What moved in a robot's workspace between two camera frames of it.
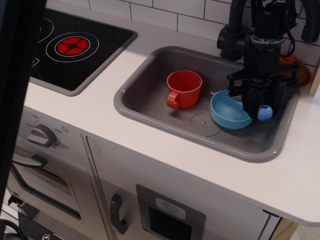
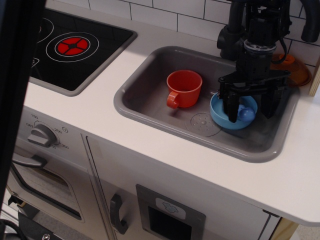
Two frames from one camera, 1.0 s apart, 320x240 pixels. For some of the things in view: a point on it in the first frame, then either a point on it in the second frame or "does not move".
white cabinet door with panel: x=157 y=204 does not move
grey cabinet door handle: x=121 y=226 does not move
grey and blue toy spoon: x=264 y=113 → x=245 y=114
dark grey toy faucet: x=231 y=39 does not move
